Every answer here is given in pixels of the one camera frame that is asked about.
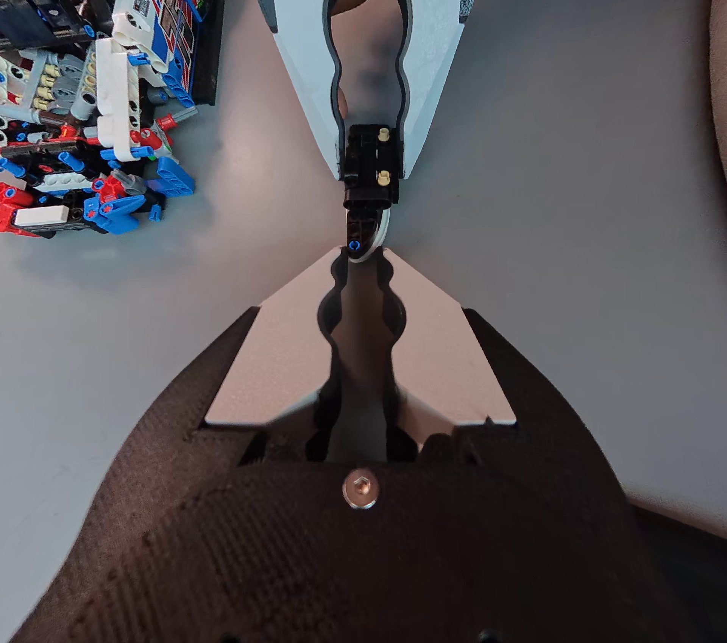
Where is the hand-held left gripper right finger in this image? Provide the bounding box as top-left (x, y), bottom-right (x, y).
top-left (376, 249), bottom-right (518, 463)

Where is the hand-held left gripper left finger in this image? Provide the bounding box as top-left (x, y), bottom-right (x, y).
top-left (203, 247), bottom-right (349, 463)

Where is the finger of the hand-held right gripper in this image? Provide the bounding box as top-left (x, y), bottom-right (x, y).
top-left (261, 0), bottom-right (343, 181)
top-left (391, 0), bottom-right (470, 179)

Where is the white curved brick piece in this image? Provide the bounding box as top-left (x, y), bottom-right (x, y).
top-left (345, 205), bottom-right (394, 264)

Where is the black brick assembly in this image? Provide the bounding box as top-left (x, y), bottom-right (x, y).
top-left (341, 124), bottom-right (402, 213)

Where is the toy brick race car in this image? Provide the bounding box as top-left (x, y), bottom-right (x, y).
top-left (0, 0), bottom-right (225, 240)

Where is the person's beige hoodie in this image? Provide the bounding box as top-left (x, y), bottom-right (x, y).
top-left (707, 0), bottom-right (727, 189)

